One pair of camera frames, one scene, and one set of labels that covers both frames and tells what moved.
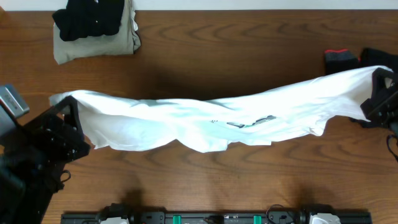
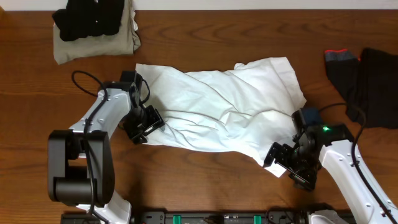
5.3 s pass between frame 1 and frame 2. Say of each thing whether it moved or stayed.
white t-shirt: moved
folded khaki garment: stayed
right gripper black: moved
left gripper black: moved
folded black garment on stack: stayed
